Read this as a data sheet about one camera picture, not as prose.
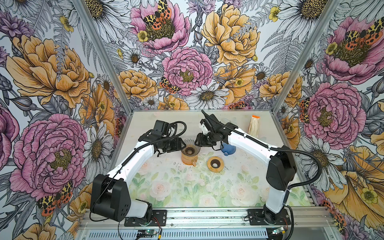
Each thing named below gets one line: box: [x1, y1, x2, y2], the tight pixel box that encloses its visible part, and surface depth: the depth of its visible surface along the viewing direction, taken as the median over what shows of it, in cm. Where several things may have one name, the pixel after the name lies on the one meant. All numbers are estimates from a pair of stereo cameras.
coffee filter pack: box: [248, 115, 261, 138], surface depth 104 cm
